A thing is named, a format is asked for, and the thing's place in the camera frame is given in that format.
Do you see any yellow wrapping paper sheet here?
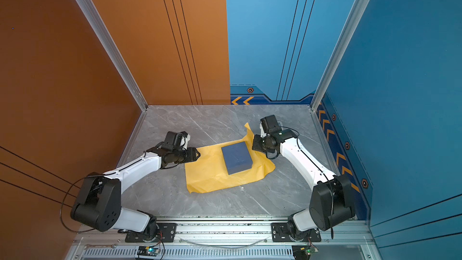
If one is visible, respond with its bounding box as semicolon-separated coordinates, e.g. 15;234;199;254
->
185;123;276;193

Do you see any dark blue gift box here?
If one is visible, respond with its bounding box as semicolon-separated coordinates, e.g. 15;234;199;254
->
221;142;253;175

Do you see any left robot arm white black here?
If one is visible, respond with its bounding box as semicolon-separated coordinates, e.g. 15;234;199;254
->
71;147;200;241

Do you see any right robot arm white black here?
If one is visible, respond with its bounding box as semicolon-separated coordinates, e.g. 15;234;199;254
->
252;130;356;241

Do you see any left green circuit board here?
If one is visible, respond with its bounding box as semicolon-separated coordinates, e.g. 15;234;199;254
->
137;246;162;260

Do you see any green circuit board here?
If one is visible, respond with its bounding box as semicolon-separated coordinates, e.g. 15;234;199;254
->
137;246;162;260
292;246;317;260

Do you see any right green circuit board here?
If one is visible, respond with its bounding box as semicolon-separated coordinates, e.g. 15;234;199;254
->
292;246;317;260

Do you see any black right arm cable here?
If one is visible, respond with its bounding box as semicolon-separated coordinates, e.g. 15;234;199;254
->
265;125;300;160

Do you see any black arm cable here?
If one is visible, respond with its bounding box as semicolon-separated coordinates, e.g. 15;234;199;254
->
59;175;105;232
265;125;300;160

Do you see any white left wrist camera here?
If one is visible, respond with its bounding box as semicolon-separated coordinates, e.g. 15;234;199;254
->
162;131;191;150

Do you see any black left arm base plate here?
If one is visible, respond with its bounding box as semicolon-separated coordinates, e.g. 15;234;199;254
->
125;223;177;243

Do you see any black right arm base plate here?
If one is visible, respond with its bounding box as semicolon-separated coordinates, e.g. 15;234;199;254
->
271;221;321;243

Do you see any aluminium front rail frame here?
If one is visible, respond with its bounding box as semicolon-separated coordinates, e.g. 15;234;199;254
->
66;216;381;260

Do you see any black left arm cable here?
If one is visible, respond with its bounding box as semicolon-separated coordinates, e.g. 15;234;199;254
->
59;175;105;232

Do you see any right aluminium corner post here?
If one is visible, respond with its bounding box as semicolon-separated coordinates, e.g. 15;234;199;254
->
310;0;370;112

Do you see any aluminium corner post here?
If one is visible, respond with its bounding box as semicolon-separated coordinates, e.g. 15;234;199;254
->
310;0;370;112
75;0;148;112

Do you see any left aluminium corner post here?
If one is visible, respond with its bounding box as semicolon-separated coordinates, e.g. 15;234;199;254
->
75;0;148;112

